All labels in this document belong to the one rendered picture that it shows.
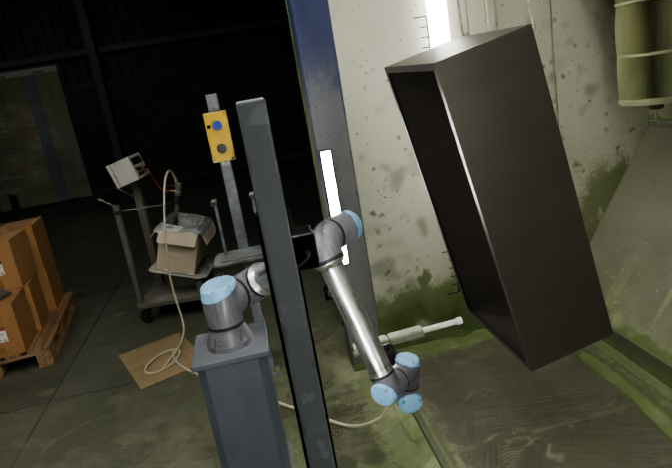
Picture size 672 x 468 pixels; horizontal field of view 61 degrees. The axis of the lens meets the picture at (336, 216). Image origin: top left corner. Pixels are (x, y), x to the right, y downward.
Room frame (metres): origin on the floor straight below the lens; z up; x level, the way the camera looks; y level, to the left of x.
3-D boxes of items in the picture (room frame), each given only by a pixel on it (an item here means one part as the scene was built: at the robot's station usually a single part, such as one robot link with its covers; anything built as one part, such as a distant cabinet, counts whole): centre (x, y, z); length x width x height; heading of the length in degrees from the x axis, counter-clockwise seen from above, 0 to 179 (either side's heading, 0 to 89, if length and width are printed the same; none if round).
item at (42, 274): (4.63, 2.57, 0.33); 0.38 x 0.29 x 0.36; 15
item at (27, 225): (4.61, 2.56, 0.69); 0.38 x 0.29 x 0.36; 13
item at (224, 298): (2.22, 0.52, 0.83); 0.17 x 0.15 x 0.18; 142
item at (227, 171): (3.11, 0.54, 0.82); 0.06 x 0.06 x 1.64; 8
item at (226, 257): (2.95, 0.51, 0.95); 0.26 x 0.15 x 0.32; 98
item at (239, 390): (2.22, 0.52, 0.32); 0.31 x 0.31 x 0.64; 8
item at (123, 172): (4.41, 1.36, 0.64); 0.73 x 0.50 x 1.27; 87
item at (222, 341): (2.22, 0.52, 0.69); 0.19 x 0.19 x 0.10
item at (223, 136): (3.05, 0.53, 1.42); 0.12 x 0.06 x 0.26; 98
